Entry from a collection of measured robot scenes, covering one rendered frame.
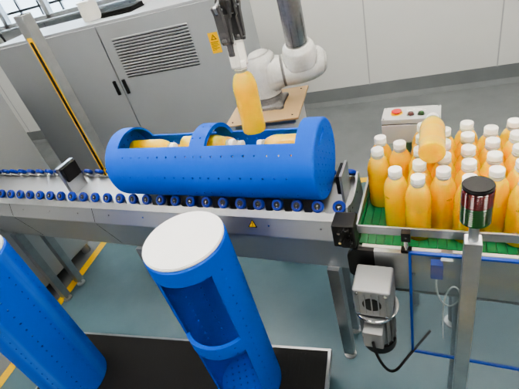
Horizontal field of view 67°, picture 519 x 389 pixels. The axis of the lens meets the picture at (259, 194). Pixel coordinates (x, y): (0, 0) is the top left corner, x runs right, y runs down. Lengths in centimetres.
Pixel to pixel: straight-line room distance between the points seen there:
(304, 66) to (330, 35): 225
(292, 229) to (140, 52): 223
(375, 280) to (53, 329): 138
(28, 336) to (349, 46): 354
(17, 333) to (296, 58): 167
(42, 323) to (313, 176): 130
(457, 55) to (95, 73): 325
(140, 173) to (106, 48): 199
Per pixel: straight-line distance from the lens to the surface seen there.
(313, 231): 142
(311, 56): 195
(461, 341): 131
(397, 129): 155
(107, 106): 370
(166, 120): 349
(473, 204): 93
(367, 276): 126
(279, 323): 228
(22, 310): 189
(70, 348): 210
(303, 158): 124
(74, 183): 214
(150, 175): 156
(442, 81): 438
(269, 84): 199
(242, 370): 199
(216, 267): 125
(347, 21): 415
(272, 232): 148
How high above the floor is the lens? 181
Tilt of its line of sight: 35 degrees down
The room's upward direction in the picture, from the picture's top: 17 degrees counter-clockwise
